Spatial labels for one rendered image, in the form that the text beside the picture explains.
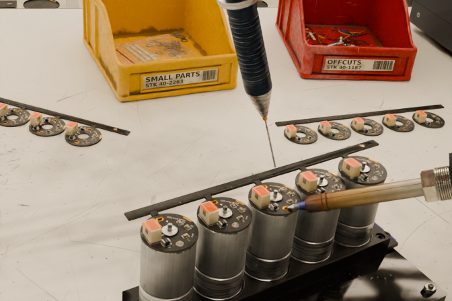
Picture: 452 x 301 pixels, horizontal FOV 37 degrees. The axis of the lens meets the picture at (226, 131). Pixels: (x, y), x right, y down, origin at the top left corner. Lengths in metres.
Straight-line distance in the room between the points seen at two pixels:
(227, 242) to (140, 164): 0.16
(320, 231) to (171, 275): 0.08
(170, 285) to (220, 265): 0.03
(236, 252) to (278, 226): 0.02
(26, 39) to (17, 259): 0.29
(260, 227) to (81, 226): 0.12
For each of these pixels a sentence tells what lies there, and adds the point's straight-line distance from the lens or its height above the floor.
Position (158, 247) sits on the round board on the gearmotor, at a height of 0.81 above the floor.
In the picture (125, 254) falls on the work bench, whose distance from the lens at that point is 0.37.
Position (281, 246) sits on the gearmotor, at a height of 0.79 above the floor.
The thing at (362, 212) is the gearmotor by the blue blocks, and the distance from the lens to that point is 0.35.
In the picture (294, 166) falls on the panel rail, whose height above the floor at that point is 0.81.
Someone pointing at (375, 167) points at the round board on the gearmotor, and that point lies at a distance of 0.35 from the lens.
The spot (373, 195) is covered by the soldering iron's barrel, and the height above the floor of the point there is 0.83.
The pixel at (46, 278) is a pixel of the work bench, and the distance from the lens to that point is 0.36.
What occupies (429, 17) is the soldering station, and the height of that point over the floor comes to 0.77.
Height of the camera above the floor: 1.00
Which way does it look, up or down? 31 degrees down
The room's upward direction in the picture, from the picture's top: 6 degrees clockwise
